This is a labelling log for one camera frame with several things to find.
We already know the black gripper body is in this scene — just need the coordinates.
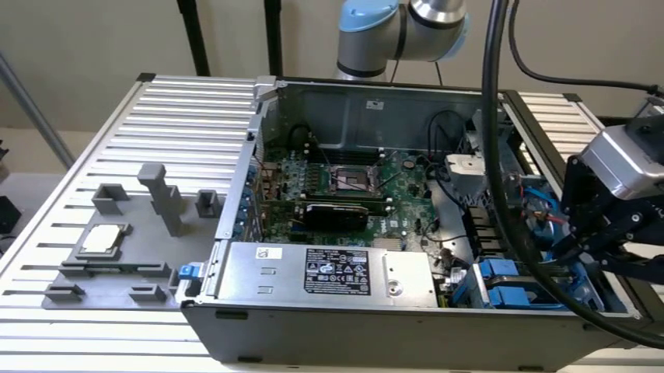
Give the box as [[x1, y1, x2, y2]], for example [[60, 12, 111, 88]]
[[562, 154, 664, 249]]

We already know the hard disk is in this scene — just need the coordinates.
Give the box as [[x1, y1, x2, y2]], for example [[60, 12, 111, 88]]
[[476, 258, 582, 288]]

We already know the blue disk carrier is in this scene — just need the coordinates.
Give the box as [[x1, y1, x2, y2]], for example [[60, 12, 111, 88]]
[[486, 286, 532, 309]]

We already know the grey disk bay cage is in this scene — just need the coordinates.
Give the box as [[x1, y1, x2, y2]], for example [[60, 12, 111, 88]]
[[463, 256, 608, 312]]

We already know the black fan shroud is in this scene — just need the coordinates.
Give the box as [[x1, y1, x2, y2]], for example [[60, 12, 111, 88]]
[[461, 205, 530, 260]]

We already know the black block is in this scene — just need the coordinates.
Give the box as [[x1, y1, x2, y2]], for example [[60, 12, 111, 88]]
[[596, 116, 633, 134]]

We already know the silver drive cage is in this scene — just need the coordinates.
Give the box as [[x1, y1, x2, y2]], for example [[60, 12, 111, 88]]
[[445, 108, 544, 207]]

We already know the green motherboard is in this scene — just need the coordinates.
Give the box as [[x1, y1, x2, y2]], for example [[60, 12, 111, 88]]
[[252, 147, 442, 253]]

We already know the CPU socket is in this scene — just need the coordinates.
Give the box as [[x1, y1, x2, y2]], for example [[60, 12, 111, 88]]
[[323, 165, 378, 195]]

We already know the open black PC case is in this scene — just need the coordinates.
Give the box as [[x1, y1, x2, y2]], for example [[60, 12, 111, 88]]
[[179, 75, 655, 372]]

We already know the black graphics card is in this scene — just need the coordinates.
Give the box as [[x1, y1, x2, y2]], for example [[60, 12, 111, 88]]
[[295, 200, 390, 236]]

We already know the silver power supply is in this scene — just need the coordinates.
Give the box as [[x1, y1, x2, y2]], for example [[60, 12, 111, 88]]
[[215, 241, 439, 308]]

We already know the black stand pole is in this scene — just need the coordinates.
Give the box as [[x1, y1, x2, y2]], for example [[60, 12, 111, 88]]
[[175, 0, 211, 77], [262, 0, 284, 78]]

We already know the grey parts rack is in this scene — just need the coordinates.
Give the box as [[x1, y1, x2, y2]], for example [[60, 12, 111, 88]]
[[44, 162, 227, 310]]

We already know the silver CPU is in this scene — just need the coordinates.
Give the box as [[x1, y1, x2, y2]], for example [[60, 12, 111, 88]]
[[81, 223, 131, 253]]

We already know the black box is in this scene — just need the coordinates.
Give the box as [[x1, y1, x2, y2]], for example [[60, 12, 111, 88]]
[[0, 196, 23, 234]]

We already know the grey metal pole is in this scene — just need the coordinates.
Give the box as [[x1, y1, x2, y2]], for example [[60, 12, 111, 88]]
[[0, 50, 76, 170]]

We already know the red wire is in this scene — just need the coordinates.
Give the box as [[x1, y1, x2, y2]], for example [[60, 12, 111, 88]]
[[536, 211, 569, 227]]

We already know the blue wire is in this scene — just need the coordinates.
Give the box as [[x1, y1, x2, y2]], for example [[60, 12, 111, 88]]
[[522, 186, 560, 234]]

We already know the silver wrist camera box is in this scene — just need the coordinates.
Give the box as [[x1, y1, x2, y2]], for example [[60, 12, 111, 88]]
[[578, 124, 664, 201]]

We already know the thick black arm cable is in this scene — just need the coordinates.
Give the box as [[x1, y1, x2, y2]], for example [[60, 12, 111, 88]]
[[481, 0, 664, 349]]

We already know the black looped wire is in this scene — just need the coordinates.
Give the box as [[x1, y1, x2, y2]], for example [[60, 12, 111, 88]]
[[287, 124, 313, 149], [427, 110, 467, 156]]

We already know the black camera cable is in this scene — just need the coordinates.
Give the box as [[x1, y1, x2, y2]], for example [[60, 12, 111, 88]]
[[508, 0, 664, 96]]

